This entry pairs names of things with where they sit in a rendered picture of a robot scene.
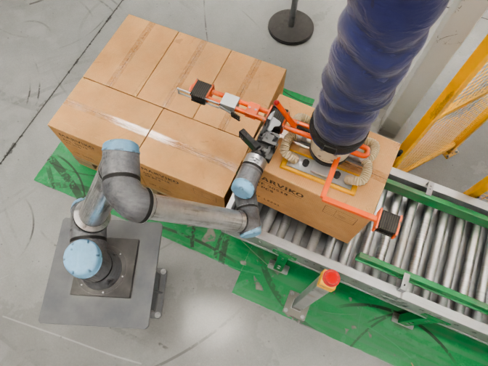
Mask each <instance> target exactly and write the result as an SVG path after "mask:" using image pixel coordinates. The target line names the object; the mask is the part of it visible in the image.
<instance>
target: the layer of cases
mask: <svg viewBox="0 0 488 366"><path fill-rule="evenodd" d="M286 70H287V69H284V68H281V67H279V66H276V65H273V64H270V63H268V62H265V61H262V60H258V59H256V58H253V57H250V56H248V55H245V54H241V53H239V52H236V51H233V50H231V49H227V48H224V47H222V46H219V45H216V44H212V43H210V42H208V41H204V40H202V39H199V38H195V37H194V36H190V35H187V34H185V33H181V32H178V31H177V30H173V29H170V28H167V27H165V26H162V25H159V24H156V23H152V22H150V21H148V20H144V19H142V18H139V17H136V16H133V15H128V16H127V17H126V19H125V20H124V21H123V23H122V24H121V26H120V27H119V28H118V30H117V31H116V32H115V34H114V35H113V37H112V38H111V39H110V40H109V41H108V43H107V44H106V46H105V48H104V49H103V50H102V51H101V52H100V54H99V55H98V57H97V58H96V60H95V61H94V62H93V63H92V65H91V66H90V68H89V69H88V70H87V71H86V73H85V74H84V76H83V78H82V79H81V80H80V81H79V82H78V84H77V85H76V87H75V88H74V89H73V90H72V92H71V93H70V95H69V96H68V98H67V99H66V100H65V101H64V102H63V104H62V106H61V107H60V109H59V110H58V111H57V112H56V113H55V115H54V116H53V118H52V119H51V121H50V122H49V123H48V124H47V126H48V127H49V128H50V129H51V130H52V131H53V132H54V133H55V134H56V136H57V137H58V138H59V139H60V141H61V142H62V143H63V144H64V145H65V146H66V147H67V148H68V149H69V151H70V152H71V153H72V154H73V155H75V156H77V157H79V158H82V159H84V160H87V161H89V162H91V163H94V164H96V165H99V163H100V161H101V160H102V145H103V143H104V142H106V141H108V140H110V139H128V140H131V141H133V142H136V143H137V144H138V145H139V151H140V154H139V155H140V176H141V184H144V185H146V186H148V187H151V188H153V189H155V190H158V191H160V192H163V193H165V194H167V195H170V196H172V197H174V198H178V199H182V200H189V201H193V202H197V203H204V204H208V205H213V206H219V207H223V208H226V206H227V204H228V202H229V199H230V198H231V196H232V193H233V192H232V190H231V186H232V183H233V181H234V180H235V177H236V176H237V173H238V171H239V170H240V167H241V166H242V164H243V158H244V157H245V155H246V153H247V151H248V150H249V148H250V147H249V146H247V144H246V143H244V141H243V140H242V139H241V138H239V131H240V130H241V129H245V130H246V131H247V132H248V133H249V134H250V135H251V136H252V137H253V138H254V139H255V138H256V135H257V134H258V132H259V130H260V128H261V127H262V125H263V123H264V122H263V121H260V120H257V119H256V120H253V119H251V118H248V117H245V115H243V114H241V113H238V112H236V114H238V115H239V116H240V121H237V120H236V119H234V118H233V117H231V114H229V113H228V112H227V111H225V110H222V109H220V108H219V109H218V108H216V107H213V106H210V105H207V104H206V105H202V104H199V103H196V102H193V101H191V98H189V97H186V96H184V95H181V94H178V91H177V87H179V88H180V89H183V90H185V91H189V87H190V86H191V85H192V84H194V82H195V81H196V79H197V78H198V80H200V81H203V82H206V83H208V84H211V85H212V84H214V88H215V90H217V91H219V92H222V93H229V94H232V95H235V96H237V97H240V99H241V100H244V101H246V102H254V103H256V104H259V105H260V106H261V107H264V108H266V109H268V110H269V109H270V107H271V105H274V101H275V100H277V98H278V97H279V95H280V94H282V93H283V88H284V83H285V75H286Z"/></svg>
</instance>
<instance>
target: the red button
mask: <svg viewBox="0 0 488 366"><path fill-rule="evenodd" d="M340 279H341V278H340V275H339V273H338V272H337V271H335V270H334V269H328V270H326V271H325V272H324V274H323V276H322V280H323V282H324V283H325V284H326V285H327V286H328V287H335V286H337V285H338V284H339V282H340Z"/></svg>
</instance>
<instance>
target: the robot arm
mask: <svg viewBox="0 0 488 366"><path fill-rule="evenodd" d="M274 114H275V111H273V112H272V113H270V114H269V116H268V118H267V120H266V122H265V124H264V126H263V128H262V130H261V131H260V133H259V136H258V139H257V140H255V139H254V138H253V137H252V136H251V135H250V134H249V133H248V132H247V131H246V130H245V129H241V130H240V131H239V138H241V139H242V140H243V141H244V143H246V144H247V146H249V147H250V148H251V149H252V150H251V152H250V153H248V154H247V155H246V157H245V159H244V161H243V164H242V166H241V167H240V170H239V171H238V173H237V176H236V177H235V180H234V181H233V183H232V186H231V190H232V192H233V193H234V198H235V202H236V207H237V210H234V209H230V208H223V207H219V206H213V205H208V204H204V203H197V202H193V201H189V200H182V199H178V198H171V197H167V196H163V195H156V194H153V191H152V190H151V189H150V188H148V187H143V186H142V184H141V176H140V155H139V154H140V151H139V145H138V144H137V143H136V142H133V141H131V140H128V139H110V140H108V141H106V142H104V143H103V145H102V160H101V161H100V163H99V167H98V170H97V173H96V175H95V177H94V180H93V182H92V183H91V187H90V188H89V191H88V193H87V195H86V197H85V198H79V199H77V200H75V201H74V202H73V203H72V206H71V210H70V245H69V246H68V247H67V248H66V250H65V252H64V256H63V263H64V266H65V268H66V269H67V270H68V271H69V273H71V274H72V276H74V277H77V278H80V279H81V281H82V282H83V283H84V285H86V286H87V287H88V288H91V289H94V290H104V289H107V288H109V287H111V286H112V285H114V284H115V283H116V282H117V280H118V278H119V277H120V276H121V271H122V263H121V259H120V257H119V256H118V255H117V254H116V253H115V252H114V251H112V250H110V249H107V225H108V224H109V223H110V219H111V211H112V209H114V210H115V211H116V212H117V213H118V214H120V215H121V216H122V217H123V218H125V219H127V220H129V221H132V222H136V223H145V222H146V221H147V220H148V219H149V220H155V221H164V222H170V223H175V224H185V225H190V226H196V227H205V228H211V229H220V230H226V231H232V232H237V233H240V237H241V238H250V237H255V236H258V235H260V234H261V222H260V217H259V208H258V202H257V197H256V188H257V185H258V183H259V180H260V178H261V175H262V174H263V172H264V169H265V167H266V165H267V164H268V163H269V162H270V160H271V159H272V156H273V154H274V153H275V150H276V149H277V146H278V145H279V144H278V143H277V142H278V140H279V138H280V135H278V134H276V133H274V132H272V129H273V128H274V127H276V126H280V124H281V122H280V121H279V120H277V119H276V118H275V117H273V115H274ZM276 145H277V146H276ZM275 147H276V148H275Z"/></svg>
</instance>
